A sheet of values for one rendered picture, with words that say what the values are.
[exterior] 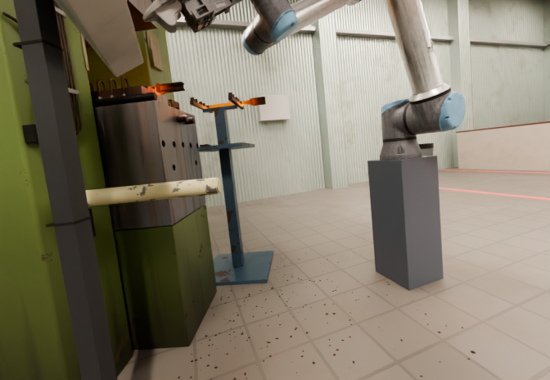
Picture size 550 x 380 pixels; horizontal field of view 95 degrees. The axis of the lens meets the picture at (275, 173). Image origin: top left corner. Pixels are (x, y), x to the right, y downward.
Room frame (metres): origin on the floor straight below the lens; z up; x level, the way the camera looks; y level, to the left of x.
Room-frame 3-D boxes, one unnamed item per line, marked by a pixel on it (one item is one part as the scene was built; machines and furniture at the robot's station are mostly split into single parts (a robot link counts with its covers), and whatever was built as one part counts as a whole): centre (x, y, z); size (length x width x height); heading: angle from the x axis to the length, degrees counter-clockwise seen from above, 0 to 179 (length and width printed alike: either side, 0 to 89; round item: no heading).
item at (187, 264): (1.10, 0.66, 0.23); 0.56 x 0.38 x 0.47; 87
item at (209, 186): (0.68, 0.37, 0.62); 0.44 x 0.05 x 0.05; 87
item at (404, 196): (1.24, -0.62, 0.30); 0.22 x 0.22 x 0.60; 19
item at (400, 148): (1.24, -0.62, 0.65); 0.19 x 0.19 x 0.10
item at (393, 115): (1.23, -0.63, 0.79); 0.17 x 0.15 x 0.18; 27
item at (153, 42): (1.35, 0.55, 1.27); 0.09 x 0.02 x 0.17; 177
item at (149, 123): (1.10, 0.66, 0.69); 0.56 x 0.38 x 0.45; 87
